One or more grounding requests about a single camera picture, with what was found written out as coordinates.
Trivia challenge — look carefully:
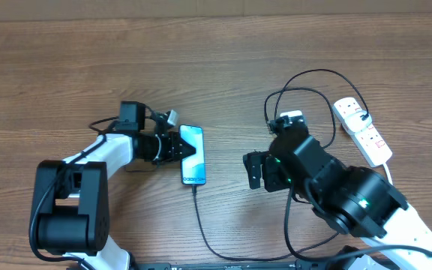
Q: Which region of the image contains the blue Samsung smartphone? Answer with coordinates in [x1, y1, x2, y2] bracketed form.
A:
[179, 125, 206, 185]

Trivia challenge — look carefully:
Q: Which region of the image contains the black USB charging cable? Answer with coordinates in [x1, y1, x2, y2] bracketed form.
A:
[190, 68, 371, 263]

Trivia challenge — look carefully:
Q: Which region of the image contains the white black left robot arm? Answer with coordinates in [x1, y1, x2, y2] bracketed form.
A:
[28, 101, 204, 269]

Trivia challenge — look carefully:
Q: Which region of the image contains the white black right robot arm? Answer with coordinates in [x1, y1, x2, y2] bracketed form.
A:
[243, 111, 432, 269]

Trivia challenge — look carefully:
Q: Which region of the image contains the white USB charger adapter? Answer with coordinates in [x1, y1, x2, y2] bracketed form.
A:
[343, 110, 373, 135]

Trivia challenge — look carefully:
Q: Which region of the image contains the white power strip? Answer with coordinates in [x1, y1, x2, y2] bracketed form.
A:
[333, 97, 392, 167]

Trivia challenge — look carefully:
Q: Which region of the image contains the brown cardboard backdrop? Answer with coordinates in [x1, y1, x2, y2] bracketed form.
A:
[0, 0, 432, 22]

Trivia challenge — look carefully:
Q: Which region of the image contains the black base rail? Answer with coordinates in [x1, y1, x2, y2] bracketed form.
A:
[130, 255, 400, 270]

